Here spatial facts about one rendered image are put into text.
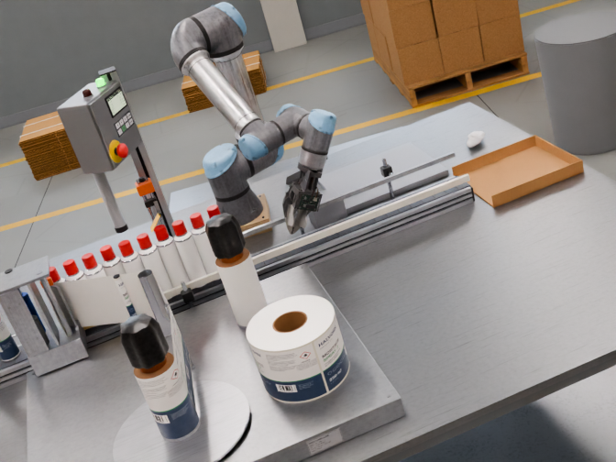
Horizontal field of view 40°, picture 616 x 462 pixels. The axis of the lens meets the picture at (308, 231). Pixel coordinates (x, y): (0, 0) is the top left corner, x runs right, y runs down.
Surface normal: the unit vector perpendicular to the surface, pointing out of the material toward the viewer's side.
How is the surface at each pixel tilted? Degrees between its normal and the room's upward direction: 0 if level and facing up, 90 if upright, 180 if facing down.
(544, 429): 0
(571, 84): 94
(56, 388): 0
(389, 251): 0
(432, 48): 90
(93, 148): 90
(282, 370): 90
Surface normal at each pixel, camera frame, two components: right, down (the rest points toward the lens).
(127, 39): 0.11, 0.45
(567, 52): -0.51, 0.58
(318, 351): 0.57, 0.26
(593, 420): -0.25, -0.85
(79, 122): -0.29, 0.52
